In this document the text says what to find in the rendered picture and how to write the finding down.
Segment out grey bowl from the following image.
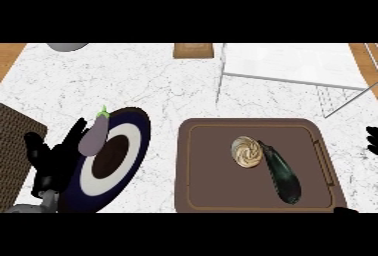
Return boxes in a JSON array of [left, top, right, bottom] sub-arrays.
[[46, 42, 90, 53]]

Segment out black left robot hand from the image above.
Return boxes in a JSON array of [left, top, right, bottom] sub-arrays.
[[22, 117, 90, 200]]

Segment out brown tray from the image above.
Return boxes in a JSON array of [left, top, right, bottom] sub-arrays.
[[173, 117, 348, 214]]

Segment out purple eggplant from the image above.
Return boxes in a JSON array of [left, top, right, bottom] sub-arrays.
[[77, 104, 112, 157]]

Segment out white wire tiered shelf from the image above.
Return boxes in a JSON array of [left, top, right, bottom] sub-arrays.
[[214, 42, 378, 120]]

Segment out brown wooden box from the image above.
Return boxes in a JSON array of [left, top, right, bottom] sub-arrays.
[[171, 42, 216, 60]]

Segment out dark blue and white plate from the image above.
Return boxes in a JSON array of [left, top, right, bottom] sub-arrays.
[[58, 106, 154, 214]]

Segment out dark green cucumber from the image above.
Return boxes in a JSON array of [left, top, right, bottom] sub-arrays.
[[257, 140, 303, 206]]

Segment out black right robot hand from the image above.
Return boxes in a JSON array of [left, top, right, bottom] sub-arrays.
[[365, 125, 378, 155]]

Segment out brown wicker basket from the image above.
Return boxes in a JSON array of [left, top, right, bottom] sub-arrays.
[[0, 102, 50, 214]]

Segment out cream frosted cupcake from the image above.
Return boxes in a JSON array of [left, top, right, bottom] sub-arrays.
[[230, 135, 266, 169]]

